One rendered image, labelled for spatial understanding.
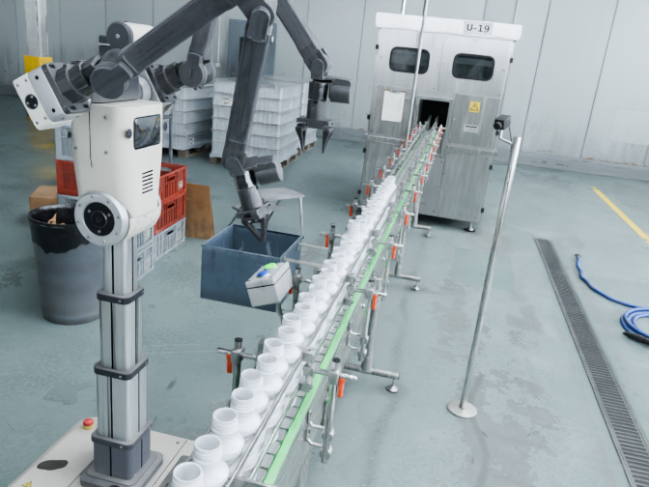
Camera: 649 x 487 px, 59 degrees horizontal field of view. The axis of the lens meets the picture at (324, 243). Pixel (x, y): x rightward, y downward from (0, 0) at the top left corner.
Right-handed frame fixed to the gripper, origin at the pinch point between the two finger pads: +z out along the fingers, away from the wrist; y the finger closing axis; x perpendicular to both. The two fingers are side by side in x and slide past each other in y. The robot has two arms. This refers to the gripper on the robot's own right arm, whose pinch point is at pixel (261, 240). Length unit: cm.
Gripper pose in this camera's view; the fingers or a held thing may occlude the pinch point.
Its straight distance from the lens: 157.3
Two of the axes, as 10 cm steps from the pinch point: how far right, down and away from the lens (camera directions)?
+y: 2.3, -3.0, 9.3
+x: -9.5, 1.6, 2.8
